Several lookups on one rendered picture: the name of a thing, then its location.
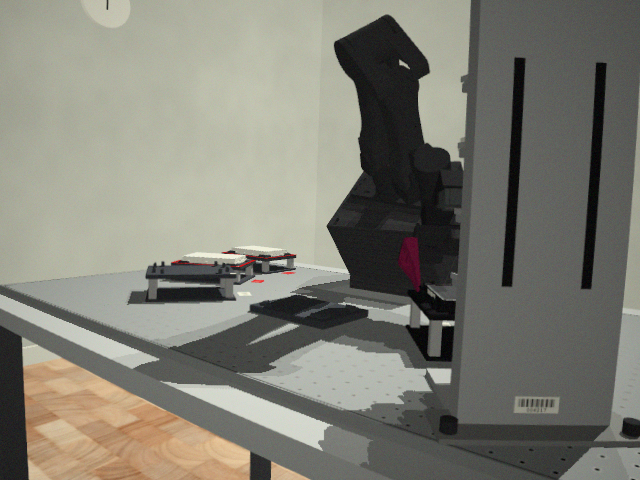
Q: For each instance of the grey tower with black slots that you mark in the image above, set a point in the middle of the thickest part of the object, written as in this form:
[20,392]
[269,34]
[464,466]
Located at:
[544,336]

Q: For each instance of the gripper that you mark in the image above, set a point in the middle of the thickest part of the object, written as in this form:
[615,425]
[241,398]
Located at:
[429,237]

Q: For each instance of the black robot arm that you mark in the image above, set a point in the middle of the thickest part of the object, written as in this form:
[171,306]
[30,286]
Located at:
[391,128]

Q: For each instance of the black cylinder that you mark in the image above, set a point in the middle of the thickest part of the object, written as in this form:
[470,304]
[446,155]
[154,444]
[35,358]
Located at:
[631,427]
[448,425]

